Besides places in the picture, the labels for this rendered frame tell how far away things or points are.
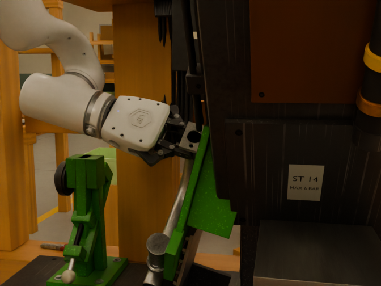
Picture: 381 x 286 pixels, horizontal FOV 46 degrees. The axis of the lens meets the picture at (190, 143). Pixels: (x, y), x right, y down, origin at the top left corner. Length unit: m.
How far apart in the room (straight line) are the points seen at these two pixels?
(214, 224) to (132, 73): 0.49
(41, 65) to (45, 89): 11.55
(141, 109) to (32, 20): 0.23
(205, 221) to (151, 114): 0.22
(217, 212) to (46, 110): 0.35
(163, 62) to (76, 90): 0.29
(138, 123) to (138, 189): 0.35
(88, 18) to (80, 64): 10.94
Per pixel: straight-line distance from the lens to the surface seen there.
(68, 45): 0.87
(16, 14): 0.77
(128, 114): 0.80
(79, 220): 0.99
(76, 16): 11.97
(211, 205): 0.69
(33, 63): 12.51
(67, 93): 0.83
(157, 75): 1.06
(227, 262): 1.17
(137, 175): 1.10
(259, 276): 0.52
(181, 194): 0.86
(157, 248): 0.72
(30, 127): 1.30
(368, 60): 0.48
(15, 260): 1.26
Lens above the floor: 1.35
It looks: 9 degrees down
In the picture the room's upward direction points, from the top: straight up
